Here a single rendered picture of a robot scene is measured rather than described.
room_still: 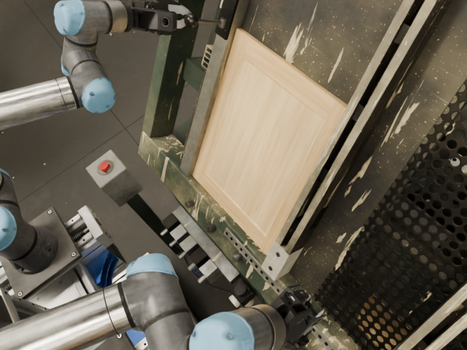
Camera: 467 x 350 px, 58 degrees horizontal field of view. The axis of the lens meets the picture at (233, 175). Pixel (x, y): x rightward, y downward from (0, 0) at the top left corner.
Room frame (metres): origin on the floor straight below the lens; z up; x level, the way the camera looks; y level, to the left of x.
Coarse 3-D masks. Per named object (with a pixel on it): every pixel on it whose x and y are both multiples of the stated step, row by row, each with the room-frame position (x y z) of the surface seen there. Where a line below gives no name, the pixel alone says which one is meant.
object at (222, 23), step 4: (188, 16) 0.93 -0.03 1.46; (192, 16) 0.93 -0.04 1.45; (196, 16) 0.94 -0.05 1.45; (184, 20) 0.94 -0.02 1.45; (188, 20) 0.93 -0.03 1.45; (192, 20) 0.92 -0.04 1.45; (196, 20) 0.92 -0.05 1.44; (200, 20) 0.94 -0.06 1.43; (204, 20) 0.94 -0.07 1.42; (208, 20) 0.94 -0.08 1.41; (212, 20) 0.95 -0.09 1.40; (216, 20) 0.95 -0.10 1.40; (220, 20) 0.95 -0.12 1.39; (224, 20) 0.95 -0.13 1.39; (188, 24) 0.92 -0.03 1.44; (192, 24) 0.92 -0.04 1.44; (196, 24) 0.92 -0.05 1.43; (220, 24) 0.95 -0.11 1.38; (224, 24) 0.94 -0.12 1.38
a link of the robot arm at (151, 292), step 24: (144, 264) 0.26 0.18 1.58; (168, 264) 0.26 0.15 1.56; (120, 288) 0.24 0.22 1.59; (144, 288) 0.22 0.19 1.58; (168, 288) 0.21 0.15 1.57; (48, 312) 0.23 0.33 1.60; (72, 312) 0.22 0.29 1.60; (96, 312) 0.21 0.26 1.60; (120, 312) 0.20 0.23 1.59; (144, 312) 0.19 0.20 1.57; (168, 312) 0.18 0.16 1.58; (0, 336) 0.22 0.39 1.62; (24, 336) 0.21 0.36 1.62; (48, 336) 0.20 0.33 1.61; (72, 336) 0.19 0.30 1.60; (96, 336) 0.18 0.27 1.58
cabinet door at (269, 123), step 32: (256, 64) 0.82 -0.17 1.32; (288, 64) 0.75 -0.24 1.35; (224, 96) 0.86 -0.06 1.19; (256, 96) 0.77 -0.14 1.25; (288, 96) 0.69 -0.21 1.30; (320, 96) 0.62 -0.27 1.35; (224, 128) 0.81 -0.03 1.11; (256, 128) 0.72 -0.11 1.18; (288, 128) 0.64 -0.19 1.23; (320, 128) 0.57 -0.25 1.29; (224, 160) 0.75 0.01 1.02; (256, 160) 0.66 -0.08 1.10; (288, 160) 0.58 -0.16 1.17; (224, 192) 0.68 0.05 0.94; (256, 192) 0.59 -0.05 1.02; (288, 192) 0.52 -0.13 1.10; (256, 224) 0.53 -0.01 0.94
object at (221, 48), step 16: (240, 0) 0.95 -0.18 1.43; (240, 16) 0.95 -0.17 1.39; (224, 48) 0.92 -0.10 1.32; (208, 64) 0.95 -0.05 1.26; (224, 64) 0.91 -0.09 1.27; (208, 80) 0.92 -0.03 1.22; (208, 96) 0.89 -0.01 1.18; (208, 112) 0.88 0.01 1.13; (192, 128) 0.89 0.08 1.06; (192, 144) 0.86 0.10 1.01; (192, 160) 0.83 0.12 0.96
